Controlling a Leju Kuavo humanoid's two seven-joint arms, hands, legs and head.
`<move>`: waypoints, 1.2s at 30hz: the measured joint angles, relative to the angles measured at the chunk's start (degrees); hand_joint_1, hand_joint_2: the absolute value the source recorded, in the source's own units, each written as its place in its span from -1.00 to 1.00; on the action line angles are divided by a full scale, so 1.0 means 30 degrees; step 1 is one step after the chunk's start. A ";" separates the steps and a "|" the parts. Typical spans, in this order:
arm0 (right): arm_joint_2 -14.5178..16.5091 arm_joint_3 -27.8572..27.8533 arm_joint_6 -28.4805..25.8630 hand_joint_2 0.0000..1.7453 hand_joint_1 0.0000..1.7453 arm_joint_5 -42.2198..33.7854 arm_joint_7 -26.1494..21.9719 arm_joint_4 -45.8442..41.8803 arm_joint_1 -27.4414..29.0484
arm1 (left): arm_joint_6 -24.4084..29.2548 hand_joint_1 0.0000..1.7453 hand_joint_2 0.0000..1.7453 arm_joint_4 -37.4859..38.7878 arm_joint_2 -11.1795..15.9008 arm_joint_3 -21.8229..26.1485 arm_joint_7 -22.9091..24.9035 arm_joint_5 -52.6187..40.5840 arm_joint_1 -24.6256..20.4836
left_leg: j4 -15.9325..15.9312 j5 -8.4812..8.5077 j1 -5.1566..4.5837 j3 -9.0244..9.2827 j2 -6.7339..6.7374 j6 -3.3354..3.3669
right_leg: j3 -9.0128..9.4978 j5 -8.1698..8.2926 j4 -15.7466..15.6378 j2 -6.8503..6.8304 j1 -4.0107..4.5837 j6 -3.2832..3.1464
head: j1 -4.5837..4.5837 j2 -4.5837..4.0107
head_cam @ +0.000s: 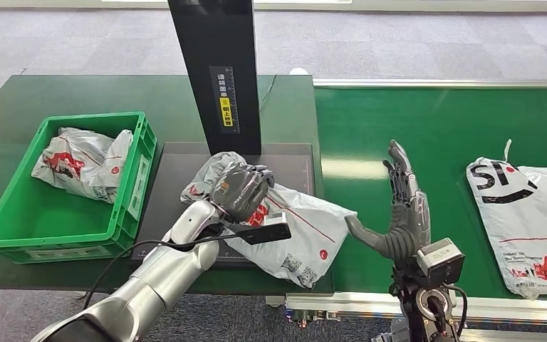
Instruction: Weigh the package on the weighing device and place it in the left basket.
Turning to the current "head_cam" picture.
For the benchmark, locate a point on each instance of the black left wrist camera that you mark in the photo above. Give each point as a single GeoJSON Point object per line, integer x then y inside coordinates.
{"type": "Point", "coordinates": [266, 232]}

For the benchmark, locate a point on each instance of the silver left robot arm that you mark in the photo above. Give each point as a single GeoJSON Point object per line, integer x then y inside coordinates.
{"type": "Point", "coordinates": [160, 278]}

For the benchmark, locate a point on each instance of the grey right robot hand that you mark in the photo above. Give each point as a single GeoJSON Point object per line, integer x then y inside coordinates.
{"type": "Point", "coordinates": [408, 222]}

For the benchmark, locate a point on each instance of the green conveyor belt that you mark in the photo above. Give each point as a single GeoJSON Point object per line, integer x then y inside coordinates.
{"type": "Point", "coordinates": [396, 122]}

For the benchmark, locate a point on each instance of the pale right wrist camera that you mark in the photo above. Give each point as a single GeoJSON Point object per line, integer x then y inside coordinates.
{"type": "Point", "coordinates": [441, 264]}

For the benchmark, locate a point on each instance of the grey courier bag red print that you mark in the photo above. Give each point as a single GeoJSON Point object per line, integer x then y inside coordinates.
{"type": "Point", "coordinates": [302, 231]}

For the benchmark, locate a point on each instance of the crumpled grey courier bag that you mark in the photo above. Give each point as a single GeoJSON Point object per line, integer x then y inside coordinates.
{"type": "Point", "coordinates": [84, 165]}

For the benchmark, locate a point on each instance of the grey courier bag black logo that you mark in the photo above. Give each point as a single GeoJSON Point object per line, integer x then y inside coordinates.
{"type": "Point", "coordinates": [533, 222]}

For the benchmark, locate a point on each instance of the green plastic crate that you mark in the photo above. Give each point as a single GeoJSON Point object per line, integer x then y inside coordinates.
{"type": "Point", "coordinates": [61, 226]}

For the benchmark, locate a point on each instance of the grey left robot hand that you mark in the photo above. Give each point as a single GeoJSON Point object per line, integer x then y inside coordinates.
{"type": "Point", "coordinates": [240, 191]}

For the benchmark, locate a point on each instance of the dark green table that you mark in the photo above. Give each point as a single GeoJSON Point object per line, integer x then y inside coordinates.
{"type": "Point", "coordinates": [42, 94]}

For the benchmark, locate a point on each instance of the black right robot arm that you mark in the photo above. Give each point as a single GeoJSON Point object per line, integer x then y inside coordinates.
{"type": "Point", "coordinates": [424, 311]}

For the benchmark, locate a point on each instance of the black weighing device with column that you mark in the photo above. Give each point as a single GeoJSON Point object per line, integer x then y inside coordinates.
{"type": "Point", "coordinates": [217, 85]}

